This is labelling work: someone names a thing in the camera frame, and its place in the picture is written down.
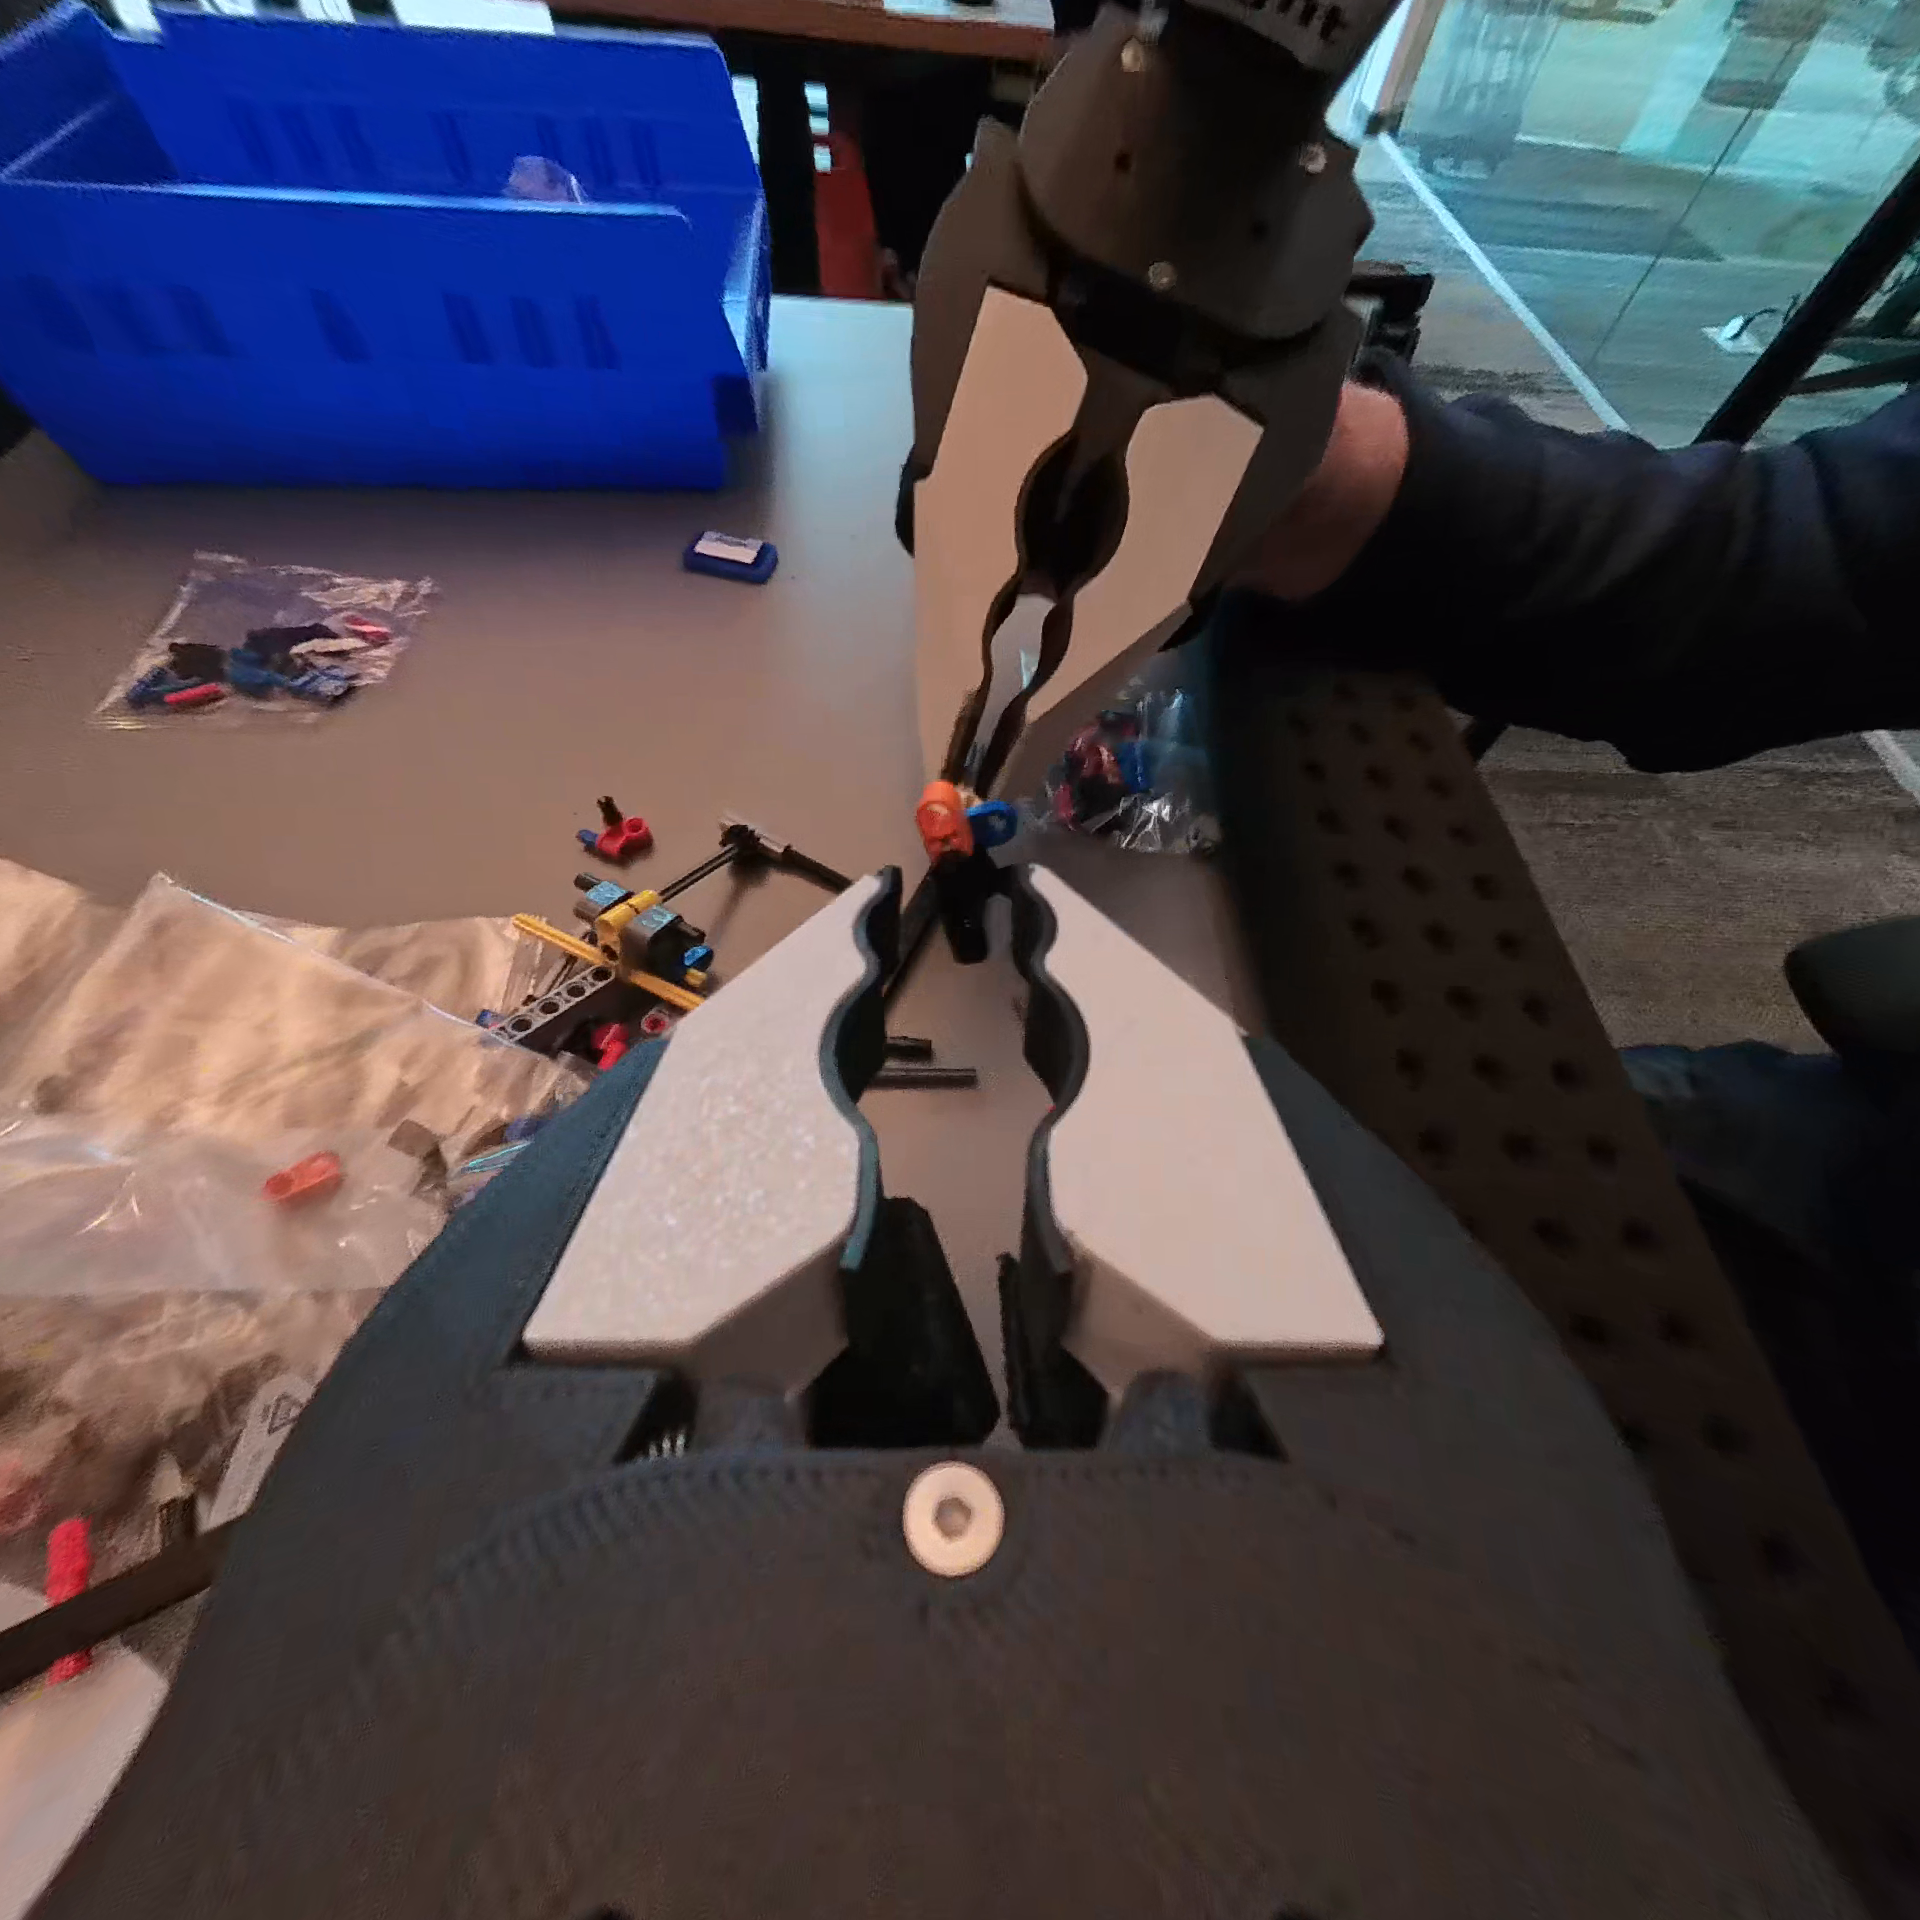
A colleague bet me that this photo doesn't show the black lego beam red pins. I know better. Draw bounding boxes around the black lego beam red pins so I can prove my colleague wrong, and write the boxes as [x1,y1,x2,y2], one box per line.
[0,1515,234,1696]

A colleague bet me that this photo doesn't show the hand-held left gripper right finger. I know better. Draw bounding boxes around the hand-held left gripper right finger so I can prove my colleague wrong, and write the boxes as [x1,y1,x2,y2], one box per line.
[996,862,1386,1427]

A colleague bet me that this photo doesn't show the dark perforated board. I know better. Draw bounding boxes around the dark perforated board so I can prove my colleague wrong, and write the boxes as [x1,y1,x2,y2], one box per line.
[1215,661,1920,1920]

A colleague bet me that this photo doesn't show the blue plastic bin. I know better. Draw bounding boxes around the blue plastic bin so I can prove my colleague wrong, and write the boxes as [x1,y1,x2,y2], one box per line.
[0,0,774,494]

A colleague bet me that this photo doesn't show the bag red blue lego pieces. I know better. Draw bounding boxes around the bag red blue lego pieces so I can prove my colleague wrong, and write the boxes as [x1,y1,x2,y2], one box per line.
[1042,689,1224,857]

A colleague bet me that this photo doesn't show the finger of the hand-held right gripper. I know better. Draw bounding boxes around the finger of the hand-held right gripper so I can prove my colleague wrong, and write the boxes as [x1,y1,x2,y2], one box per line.
[911,280,1087,788]
[982,405,1263,805]

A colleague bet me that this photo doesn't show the person's right hand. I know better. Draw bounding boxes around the person's right hand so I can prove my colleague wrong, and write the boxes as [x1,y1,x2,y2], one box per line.
[1253,382,1412,600]

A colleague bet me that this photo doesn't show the person's right forearm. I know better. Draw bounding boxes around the person's right forearm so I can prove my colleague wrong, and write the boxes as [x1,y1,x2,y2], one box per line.
[1319,351,1920,774]

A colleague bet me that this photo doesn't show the long black lego beam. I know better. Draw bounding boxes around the long black lego beam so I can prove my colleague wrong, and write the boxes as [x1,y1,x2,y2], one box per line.
[877,885,946,1007]

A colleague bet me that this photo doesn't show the small bag blue lego pieces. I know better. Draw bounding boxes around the small bag blue lego pieces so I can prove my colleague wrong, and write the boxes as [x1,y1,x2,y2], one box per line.
[93,551,437,731]

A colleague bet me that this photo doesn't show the yellow grey lego assembly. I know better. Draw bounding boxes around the yellow grey lego assembly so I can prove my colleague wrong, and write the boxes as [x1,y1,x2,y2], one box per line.
[479,877,722,1075]

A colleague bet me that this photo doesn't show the pile of clear plastic bags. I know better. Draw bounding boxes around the pile of clear plastic bags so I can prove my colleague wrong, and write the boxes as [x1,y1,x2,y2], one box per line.
[0,855,600,1771]

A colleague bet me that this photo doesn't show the red plastic object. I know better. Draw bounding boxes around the red plastic object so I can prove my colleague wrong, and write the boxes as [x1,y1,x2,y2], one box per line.
[816,76,922,301]

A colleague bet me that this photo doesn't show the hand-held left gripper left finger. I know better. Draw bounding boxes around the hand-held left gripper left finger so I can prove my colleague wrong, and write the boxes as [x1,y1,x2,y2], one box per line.
[522,865,902,1413]

